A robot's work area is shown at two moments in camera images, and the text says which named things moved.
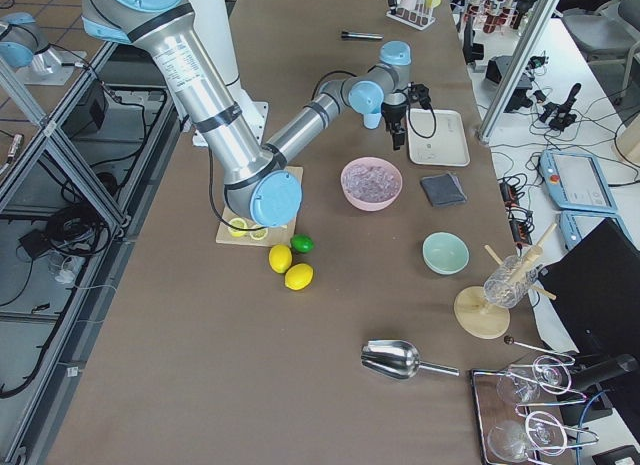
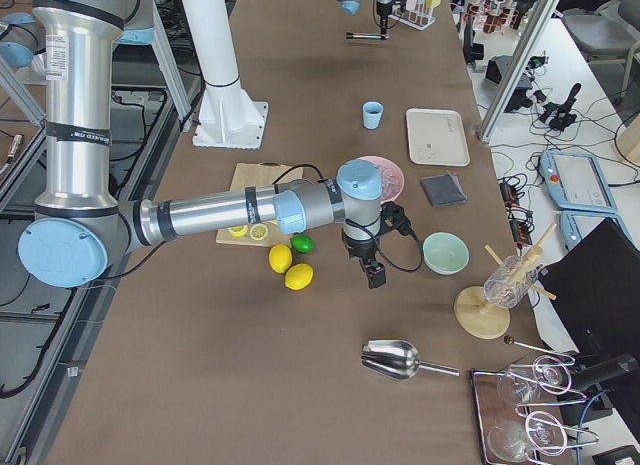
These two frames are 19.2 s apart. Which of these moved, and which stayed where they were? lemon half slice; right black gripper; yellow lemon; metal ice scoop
Moved: right black gripper
Stayed: lemon half slice; metal ice scoop; yellow lemon
